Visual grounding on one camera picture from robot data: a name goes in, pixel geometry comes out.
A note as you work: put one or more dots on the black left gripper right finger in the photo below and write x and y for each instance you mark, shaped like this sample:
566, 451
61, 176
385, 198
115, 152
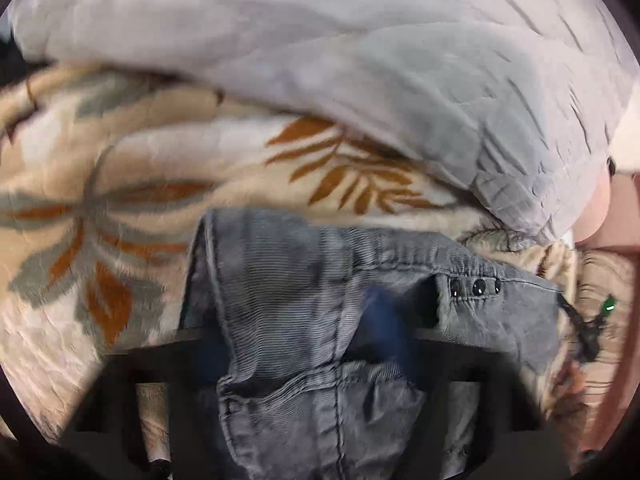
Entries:
510, 439

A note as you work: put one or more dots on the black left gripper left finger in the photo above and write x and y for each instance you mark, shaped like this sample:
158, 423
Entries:
141, 417

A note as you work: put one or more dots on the blue denim pants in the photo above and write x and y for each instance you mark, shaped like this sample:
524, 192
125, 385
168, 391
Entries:
304, 396

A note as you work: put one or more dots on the striped floral beige pillow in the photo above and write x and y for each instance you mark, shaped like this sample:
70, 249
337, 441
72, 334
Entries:
595, 395

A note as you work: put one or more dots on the pink bolster cushion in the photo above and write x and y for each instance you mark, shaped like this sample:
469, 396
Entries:
611, 219

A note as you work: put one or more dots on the small black object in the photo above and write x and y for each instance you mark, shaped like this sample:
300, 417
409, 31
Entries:
611, 165

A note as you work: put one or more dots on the leaf pattern fleece blanket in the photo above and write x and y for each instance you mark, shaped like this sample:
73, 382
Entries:
104, 176

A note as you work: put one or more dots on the grey quilted pillow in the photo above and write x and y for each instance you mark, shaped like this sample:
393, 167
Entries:
515, 101

